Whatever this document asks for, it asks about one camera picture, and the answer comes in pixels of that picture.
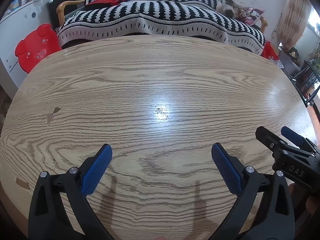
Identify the black plant stand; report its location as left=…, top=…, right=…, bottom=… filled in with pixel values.
left=293, top=55, right=319, bottom=107

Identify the red bag on floor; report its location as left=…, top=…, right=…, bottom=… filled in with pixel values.
left=261, top=41, right=279, bottom=61

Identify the beige curtain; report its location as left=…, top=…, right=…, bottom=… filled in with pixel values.
left=277, top=0, right=312, bottom=51

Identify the black white striped blanket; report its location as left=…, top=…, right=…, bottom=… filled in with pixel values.
left=57, top=0, right=266, bottom=55

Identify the red pig-shaped stool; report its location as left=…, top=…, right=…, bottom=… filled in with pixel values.
left=15, top=23, right=62, bottom=74

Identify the white cabinet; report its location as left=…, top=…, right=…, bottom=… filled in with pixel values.
left=1, top=0, right=51, bottom=98

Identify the wooden sofa armrest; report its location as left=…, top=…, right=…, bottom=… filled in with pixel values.
left=56, top=0, right=85, bottom=27

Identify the red cloth on sofa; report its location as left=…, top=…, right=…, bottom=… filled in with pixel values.
left=85, top=0, right=129, bottom=8

